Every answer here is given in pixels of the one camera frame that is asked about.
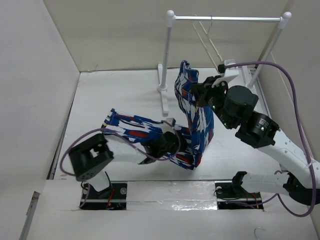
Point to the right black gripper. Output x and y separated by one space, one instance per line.
202 90

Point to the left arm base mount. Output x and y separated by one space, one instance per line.
114 200

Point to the beige plastic hanger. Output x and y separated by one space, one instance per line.
207 43

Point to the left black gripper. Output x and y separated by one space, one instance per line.
176 143

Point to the white clothes rack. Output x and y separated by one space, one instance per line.
226 32

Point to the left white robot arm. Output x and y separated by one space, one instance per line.
90 157

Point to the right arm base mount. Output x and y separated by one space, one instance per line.
228 199

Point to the metal hook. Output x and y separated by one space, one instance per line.
257 232

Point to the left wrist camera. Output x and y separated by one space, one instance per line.
169 125

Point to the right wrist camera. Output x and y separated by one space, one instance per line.
226 74

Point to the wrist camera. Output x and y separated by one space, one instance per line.
169 125
226 74

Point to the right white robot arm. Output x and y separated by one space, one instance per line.
234 107

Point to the blue white patterned trousers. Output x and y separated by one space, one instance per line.
200 121

